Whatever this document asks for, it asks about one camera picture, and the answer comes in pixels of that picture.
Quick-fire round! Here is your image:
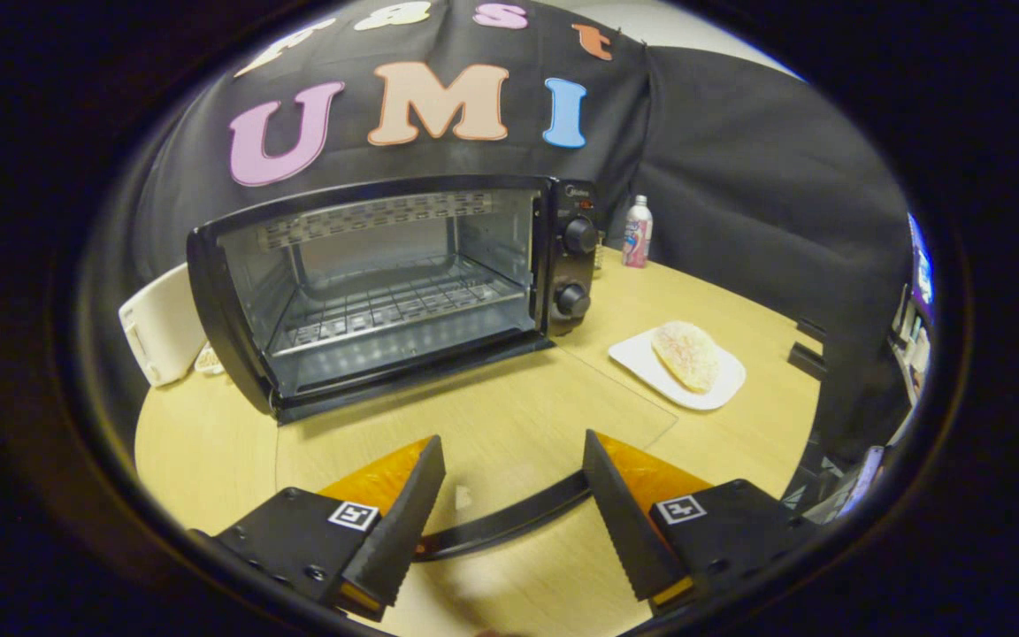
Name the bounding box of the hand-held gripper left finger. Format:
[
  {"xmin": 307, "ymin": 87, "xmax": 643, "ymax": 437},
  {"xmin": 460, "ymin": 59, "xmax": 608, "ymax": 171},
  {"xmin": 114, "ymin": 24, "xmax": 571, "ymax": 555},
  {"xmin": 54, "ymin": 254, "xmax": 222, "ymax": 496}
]
[{"xmin": 191, "ymin": 435, "xmax": 447, "ymax": 620}]

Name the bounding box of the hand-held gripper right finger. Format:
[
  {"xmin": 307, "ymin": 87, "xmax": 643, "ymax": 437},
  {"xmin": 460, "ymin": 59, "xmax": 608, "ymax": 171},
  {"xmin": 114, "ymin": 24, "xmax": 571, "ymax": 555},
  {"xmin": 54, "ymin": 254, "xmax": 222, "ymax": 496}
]
[{"xmin": 583, "ymin": 430, "xmax": 818, "ymax": 618}]

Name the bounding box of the sprinkled bread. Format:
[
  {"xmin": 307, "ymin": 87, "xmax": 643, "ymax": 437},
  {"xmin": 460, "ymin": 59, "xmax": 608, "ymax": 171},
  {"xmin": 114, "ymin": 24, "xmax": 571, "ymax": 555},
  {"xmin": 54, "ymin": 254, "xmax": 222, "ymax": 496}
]
[{"xmin": 651, "ymin": 321, "xmax": 720, "ymax": 395}]

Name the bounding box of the black toaster oven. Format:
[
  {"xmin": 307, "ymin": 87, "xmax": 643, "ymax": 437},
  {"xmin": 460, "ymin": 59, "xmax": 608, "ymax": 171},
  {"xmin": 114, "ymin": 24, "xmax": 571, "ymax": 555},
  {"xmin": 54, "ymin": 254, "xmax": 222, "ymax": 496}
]
[{"xmin": 187, "ymin": 174, "xmax": 678, "ymax": 563}]

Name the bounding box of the white pop-up toaster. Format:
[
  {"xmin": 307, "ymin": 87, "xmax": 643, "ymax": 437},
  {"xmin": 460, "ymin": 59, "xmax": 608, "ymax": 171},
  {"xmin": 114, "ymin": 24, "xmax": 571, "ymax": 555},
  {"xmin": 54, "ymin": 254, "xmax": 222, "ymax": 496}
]
[{"xmin": 119, "ymin": 263, "xmax": 208, "ymax": 388}]

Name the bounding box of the white plate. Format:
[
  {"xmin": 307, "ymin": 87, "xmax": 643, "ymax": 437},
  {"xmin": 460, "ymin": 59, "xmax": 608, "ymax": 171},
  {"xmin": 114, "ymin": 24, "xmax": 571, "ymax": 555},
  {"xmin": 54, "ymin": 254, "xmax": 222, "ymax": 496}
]
[{"xmin": 609, "ymin": 323, "xmax": 747, "ymax": 411}]

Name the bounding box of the pink label bottle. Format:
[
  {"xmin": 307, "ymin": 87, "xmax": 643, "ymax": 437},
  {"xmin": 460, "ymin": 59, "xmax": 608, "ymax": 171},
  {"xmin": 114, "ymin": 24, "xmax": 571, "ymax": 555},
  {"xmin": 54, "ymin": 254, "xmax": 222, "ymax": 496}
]
[{"xmin": 622, "ymin": 196, "xmax": 654, "ymax": 269}]

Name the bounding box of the shelf with colourful items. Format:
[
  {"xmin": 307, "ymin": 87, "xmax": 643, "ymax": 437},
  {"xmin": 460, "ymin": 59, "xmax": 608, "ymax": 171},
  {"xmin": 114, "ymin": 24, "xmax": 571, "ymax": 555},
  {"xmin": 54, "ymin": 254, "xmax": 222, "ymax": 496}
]
[{"xmin": 888, "ymin": 212, "xmax": 937, "ymax": 381}]

